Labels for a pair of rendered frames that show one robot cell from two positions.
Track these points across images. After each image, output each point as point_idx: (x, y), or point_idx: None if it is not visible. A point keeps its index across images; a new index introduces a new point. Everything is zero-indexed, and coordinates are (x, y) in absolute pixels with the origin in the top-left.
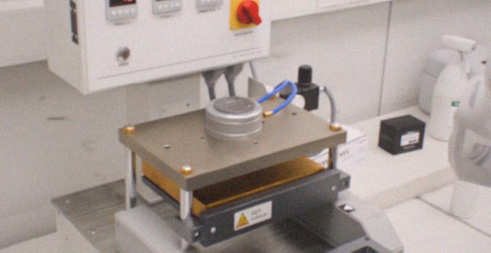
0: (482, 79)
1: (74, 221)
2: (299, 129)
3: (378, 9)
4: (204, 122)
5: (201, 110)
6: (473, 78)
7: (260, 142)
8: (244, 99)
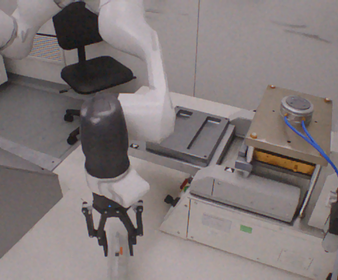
0: (150, 26)
1: None
2: (268, 127)
3: None
4: (313, 116)
5: (329, 125)
6: (155, 31)
7: (272, 111)
8: (300, 107)
